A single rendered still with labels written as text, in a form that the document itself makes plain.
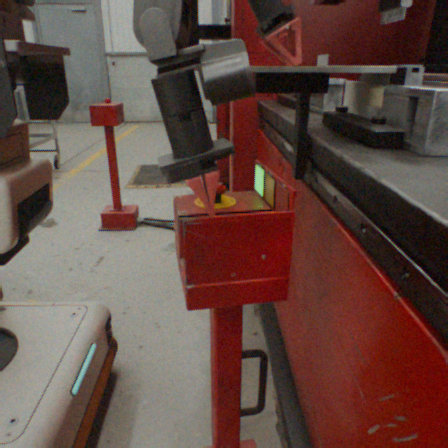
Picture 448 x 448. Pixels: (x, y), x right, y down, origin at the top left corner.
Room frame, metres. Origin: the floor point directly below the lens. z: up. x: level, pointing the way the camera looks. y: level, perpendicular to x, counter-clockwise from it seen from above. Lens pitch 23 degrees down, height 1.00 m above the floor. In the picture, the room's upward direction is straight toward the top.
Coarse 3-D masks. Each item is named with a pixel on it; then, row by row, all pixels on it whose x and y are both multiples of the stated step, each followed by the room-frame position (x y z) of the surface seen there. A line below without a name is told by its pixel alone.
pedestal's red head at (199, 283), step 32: (256, 160) 0.70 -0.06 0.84; (256, 192) 0.68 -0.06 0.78; (192, 224) 0.48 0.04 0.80; (224, 224) 0.49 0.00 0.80; (256, 224) 0.50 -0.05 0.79; (288, 224) 0.51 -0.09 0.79; (192, 256) 0.48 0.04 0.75; (224, 256) 0.49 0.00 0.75; (256, 256) 0.50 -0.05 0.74; (288, 256) 0.51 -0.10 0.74; (192, 288) 0.48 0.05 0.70; (224, 288) 0.49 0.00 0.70; (256, 288) 0.50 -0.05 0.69; (288, 288) 0.51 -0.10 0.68
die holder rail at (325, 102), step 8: (336, 80) 1.12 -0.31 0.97; (344, 80) 1.12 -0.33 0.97; (336, 88) 1.14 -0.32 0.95; (312, 96) 1.26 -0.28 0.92; (320, 96) 1.17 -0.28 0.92; (328, 96) 1.14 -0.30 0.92; (336, 96) 1.14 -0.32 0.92; (312, 104) 1.26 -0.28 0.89; (320, 104) 1.17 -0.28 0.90; (328, 104) 1.14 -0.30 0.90; (336, 104) 1.14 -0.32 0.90; (320, 112) 1.14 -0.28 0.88
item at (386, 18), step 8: (384, 0) 0.85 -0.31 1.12; (392, 0) 0.81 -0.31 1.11; (400, 0) 0.78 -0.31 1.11; (408, 0) 0.77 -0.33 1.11; (384, 8) 0.84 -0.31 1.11; (392, 8) 0.81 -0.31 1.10; (400, 8) 0.79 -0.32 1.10; (384, 16) 0.86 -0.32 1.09; (392, 16) 0.82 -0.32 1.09; (400, 16) 0.79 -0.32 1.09
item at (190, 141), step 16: (192, 112) 0.51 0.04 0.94; (176, 128) 0.50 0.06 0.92; (192, 128) 0.50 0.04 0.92; (208, 128) 0.52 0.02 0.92; (176, 144) 0.50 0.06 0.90; (192, 144) 0.50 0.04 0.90; (208, 144) 0.51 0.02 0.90; (224, 144) 0.52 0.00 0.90; (160, 160) 0.52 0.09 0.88; (176, 160) 0.50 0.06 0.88; (192, 160) 0.49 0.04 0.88; (208, 160) 0.51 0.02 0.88
